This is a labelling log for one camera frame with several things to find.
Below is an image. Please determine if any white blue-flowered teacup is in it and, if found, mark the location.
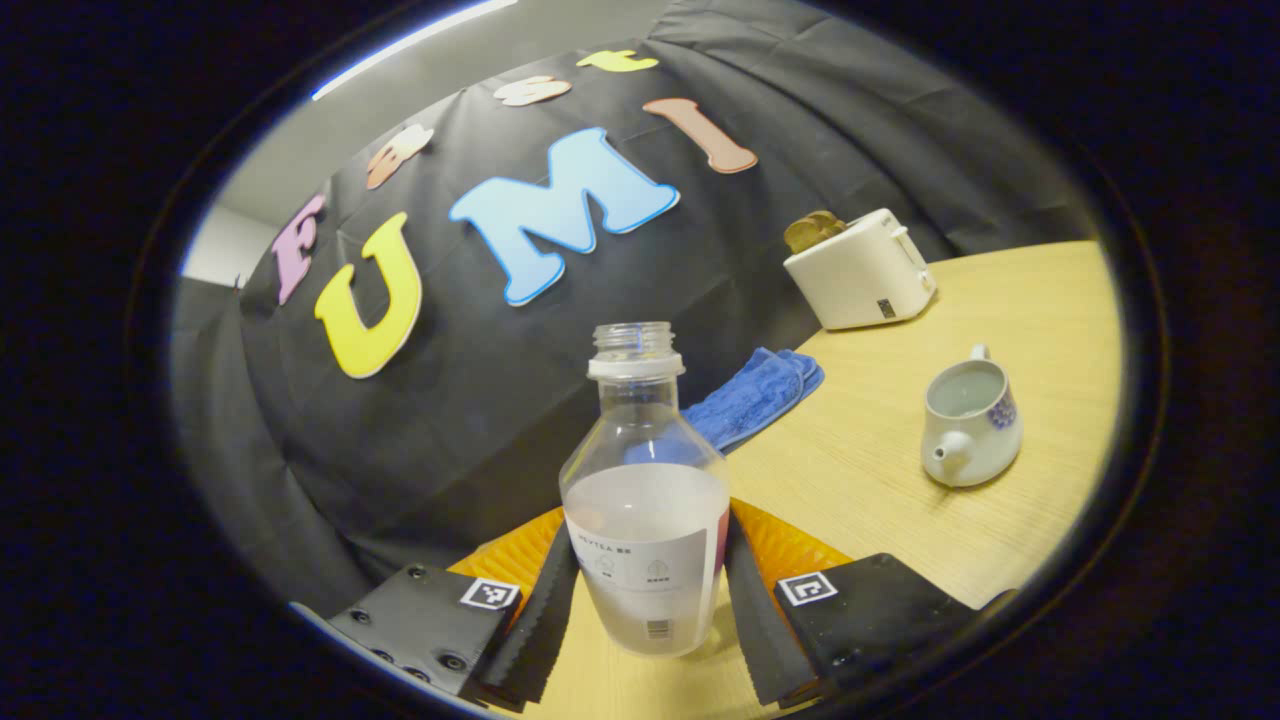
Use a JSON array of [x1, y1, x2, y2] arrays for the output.
[[920, 344, 1024, 489]]

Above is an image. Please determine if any black backdrop cloth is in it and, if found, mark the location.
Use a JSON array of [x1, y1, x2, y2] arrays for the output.
[[170, 0, 1096, 616]]

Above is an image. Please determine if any blue folded towel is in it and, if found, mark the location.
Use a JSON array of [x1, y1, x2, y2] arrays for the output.
[[680, 347, 826, 456]]

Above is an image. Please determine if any clear plastic water bottle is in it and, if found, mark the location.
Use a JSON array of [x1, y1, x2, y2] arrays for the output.
[[558, 321, 733, 659]]

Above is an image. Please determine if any white toaster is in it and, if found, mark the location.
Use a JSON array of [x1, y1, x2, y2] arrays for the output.
[[783, 208, 939, 331]]

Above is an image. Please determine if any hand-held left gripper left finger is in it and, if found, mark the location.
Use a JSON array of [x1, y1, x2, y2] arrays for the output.
[[325, 505, 583, 713]]

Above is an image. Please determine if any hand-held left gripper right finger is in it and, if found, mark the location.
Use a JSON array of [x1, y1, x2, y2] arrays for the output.
[[722, 498, 1019, 709]]

